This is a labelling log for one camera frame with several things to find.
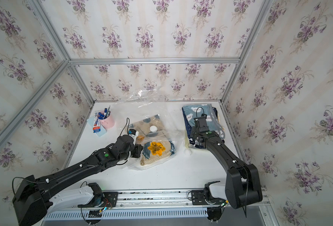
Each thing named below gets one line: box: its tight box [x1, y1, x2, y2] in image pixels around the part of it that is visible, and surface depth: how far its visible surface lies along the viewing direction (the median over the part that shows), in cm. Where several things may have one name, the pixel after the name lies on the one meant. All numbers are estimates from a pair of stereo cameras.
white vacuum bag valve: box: [149, 125, 158, 133], surface depth 100 cm
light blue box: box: [86, 116, 107, 138], surface depth 101 cm
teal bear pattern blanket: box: [182, 104, 226, 139], surface depth 101 cm
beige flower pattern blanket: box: [129, 114, 176, 166], surface depth 93 cm
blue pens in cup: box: [97, 104, 111, 120], surface depth 100 cm
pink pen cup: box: [96, 110, 116, 130], surface depth 100 cm
